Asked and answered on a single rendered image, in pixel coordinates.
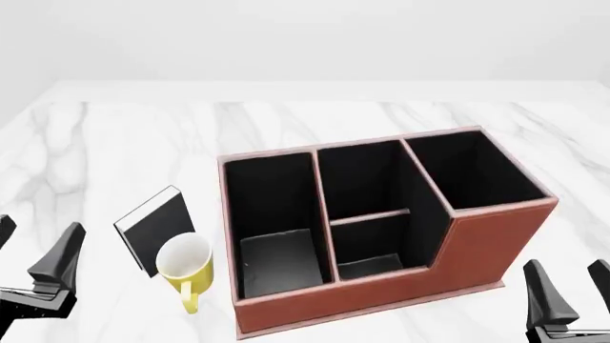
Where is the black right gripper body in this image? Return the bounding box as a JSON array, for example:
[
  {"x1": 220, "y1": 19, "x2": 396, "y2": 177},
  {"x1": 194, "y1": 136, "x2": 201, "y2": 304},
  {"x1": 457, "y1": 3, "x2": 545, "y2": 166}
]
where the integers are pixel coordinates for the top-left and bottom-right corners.
[{"x1": 524, "y1": 319, "x2": 610, "y2": 343}]

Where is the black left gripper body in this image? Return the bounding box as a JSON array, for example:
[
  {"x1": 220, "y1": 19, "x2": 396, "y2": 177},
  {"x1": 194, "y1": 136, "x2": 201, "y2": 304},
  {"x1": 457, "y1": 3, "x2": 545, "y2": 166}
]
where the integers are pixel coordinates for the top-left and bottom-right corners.
[{"x1": 0, "y1": 280, "x2": 77, "y2": 323}]

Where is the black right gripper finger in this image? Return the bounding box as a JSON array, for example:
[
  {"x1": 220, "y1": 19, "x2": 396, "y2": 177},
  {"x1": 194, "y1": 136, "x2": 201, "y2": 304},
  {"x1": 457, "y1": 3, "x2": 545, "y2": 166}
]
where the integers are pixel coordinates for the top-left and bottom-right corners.
[
  {"x1": 586, "y1": 258, "x2": 610, "y2": 305},
  {"x1": 522, "y1": 259, "x2": 581, "y2": 329}
]

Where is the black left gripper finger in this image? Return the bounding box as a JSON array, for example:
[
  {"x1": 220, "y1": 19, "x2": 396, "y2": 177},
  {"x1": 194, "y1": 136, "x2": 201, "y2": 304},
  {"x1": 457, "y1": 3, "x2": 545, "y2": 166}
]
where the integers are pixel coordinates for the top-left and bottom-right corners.
[
  {"x1": 27, "y1": 221, "x2": 88, "y2": 293},
  {"x1": 0, "y1": 214, "x2": 17, "y2": 252}
]

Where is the red-brown desk caddy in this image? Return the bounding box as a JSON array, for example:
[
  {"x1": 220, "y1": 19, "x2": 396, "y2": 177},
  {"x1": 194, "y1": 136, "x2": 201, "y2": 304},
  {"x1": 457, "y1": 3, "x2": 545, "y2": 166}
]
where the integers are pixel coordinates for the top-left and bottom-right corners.
[{"x1": 216, "y1": 124, "x2": 559, "y2": 340}]

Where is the black book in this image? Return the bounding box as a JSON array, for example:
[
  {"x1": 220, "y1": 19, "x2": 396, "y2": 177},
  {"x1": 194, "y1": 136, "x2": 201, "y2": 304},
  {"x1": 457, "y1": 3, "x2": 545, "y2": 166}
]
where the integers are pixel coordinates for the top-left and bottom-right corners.
[{"x1": 112, "y1": 184, "x2": 197, "y2": 280}]

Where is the yellow mug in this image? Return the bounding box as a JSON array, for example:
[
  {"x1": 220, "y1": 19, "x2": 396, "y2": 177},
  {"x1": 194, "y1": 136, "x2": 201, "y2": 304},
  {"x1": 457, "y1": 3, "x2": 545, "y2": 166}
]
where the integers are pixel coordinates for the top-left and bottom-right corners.
[{"x1": 155, "y1": 232, "x2": 214, "y2": 315}]

